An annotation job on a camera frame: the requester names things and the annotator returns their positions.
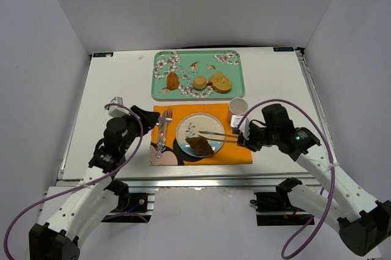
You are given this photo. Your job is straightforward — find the dark brown croissant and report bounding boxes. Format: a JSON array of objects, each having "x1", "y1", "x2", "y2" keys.
[{"x1": 185, "y1": 137, "x2": 214, "y2": 156}]

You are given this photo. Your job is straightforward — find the metal serving tongs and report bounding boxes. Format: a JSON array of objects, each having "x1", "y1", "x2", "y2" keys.
[{"x1": 198, "y1": 131, "x2": 238, "y2": 144}]

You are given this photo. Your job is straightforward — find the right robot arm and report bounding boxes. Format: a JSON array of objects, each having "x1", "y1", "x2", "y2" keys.
[{"x1": 228, "y1": 99, "x2": 390, "y2": 256}]

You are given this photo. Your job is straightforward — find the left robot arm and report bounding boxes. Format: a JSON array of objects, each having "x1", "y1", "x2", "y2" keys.
[{"x1": 29, "y1": 103, "x2": 160, "y2": 259}]

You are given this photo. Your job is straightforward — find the orange glazed bread roll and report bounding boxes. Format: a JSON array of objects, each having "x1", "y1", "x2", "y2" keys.
[{"x1": 166, "y1": 72, "x2": 180, "y2": 90}]

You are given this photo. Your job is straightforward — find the sliced seeded bread loaf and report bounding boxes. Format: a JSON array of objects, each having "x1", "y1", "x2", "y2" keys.
[{"x1": 207, "y1": 72, "x2": 232, "y2": 93}]

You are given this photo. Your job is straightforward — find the silver table knife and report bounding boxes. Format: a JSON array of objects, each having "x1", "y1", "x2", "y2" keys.
[{"x1": 156, "y1": 110, "x2": 167, "y2": 151}]

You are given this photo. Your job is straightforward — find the silver fork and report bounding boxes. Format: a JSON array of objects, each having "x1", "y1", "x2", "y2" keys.
[{"x1": 161, "y1": 108, "x2": 173, "y2": 151}]

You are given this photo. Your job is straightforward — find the silver spoon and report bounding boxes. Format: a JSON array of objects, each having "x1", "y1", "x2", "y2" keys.
[{"x1": 155, "y1": 133, "x2": 164, "y2": 159}]

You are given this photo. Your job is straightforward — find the cream and blue plate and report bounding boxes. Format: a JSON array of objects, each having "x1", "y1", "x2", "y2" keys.
[{"x1": 175, "y1": 113, "x2": 225, "y2": 158}]

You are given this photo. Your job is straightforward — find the pink mug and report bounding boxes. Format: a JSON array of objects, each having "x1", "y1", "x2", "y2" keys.
[{"x1": 228, "y1": 98, "x2": 248, "y2": 123}]

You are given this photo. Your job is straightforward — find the orange cartoon placemat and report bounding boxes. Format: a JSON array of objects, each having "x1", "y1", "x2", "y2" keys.
[{"x1": 150, "y1": 104, "x2": 253, "y2": 166}]

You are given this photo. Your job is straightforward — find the small round yellow bun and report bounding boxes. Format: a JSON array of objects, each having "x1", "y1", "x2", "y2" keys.
[{"x1": 192, "y1": 76, "x2": 207, "y2": 90}]

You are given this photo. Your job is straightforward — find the green floral serving tray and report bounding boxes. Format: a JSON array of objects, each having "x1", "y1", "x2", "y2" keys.
[{"x1": 151, "y1": 49, "x2": 245, "y2": 101}]

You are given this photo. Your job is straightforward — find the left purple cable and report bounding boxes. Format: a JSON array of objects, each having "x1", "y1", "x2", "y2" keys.
[{"x1": 2, "y1": 103, "x2": 145, "y2": 260}]

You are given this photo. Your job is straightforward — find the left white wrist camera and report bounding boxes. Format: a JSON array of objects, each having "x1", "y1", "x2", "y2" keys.
[{"x1": 108, "y1": 96, "x2": 130, "y2": 118}]

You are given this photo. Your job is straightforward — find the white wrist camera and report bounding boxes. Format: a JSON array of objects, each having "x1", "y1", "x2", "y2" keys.
[
  {"x1": 108, "y1": 96, "x2": 130, "y2": 118},
  {"x1": 230, "y1": 115, "x2": 249, "y2": 134}
]

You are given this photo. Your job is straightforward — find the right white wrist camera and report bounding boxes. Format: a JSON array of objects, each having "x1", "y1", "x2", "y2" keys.
[{"x1": 230, "y1": 115, "x2": 249, "y2": 134}]

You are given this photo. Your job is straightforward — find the aluminium table frame rail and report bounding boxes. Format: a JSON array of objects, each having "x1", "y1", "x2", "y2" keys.
[{"x1": 57, "y1": 48, "x2": 327, "y2": 188}]

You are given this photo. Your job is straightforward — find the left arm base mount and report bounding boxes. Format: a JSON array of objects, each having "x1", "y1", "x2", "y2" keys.
[{"x1": 102, "y1": 193, "x2": 155, "y2": 223}]

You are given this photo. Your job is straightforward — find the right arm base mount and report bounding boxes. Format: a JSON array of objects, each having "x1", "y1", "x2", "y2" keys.
[{"x1": 249, "y1": 192, "x2": 314, "y2": 226}]

